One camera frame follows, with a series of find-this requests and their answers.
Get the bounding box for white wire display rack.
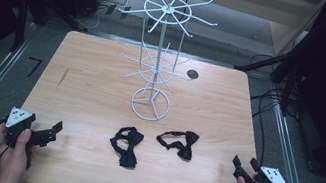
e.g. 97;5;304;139
100;0;223;130

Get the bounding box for black floor cables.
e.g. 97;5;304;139
233;51;309;173

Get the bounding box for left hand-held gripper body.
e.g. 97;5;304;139
1;105;54;155

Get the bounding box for black metal stand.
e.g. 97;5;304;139
9;0;94;65
227;3;325;121

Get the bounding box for black table grommet hole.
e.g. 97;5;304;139
186;69;200;80

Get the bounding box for white floor cable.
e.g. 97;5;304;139
84;1;114;34

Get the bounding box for person's left hand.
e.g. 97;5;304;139
0;122;40;183

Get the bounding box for wooden table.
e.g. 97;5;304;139
0;19;273;183

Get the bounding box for black bow tie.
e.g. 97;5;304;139
105;122;146;170
153;125;201;163

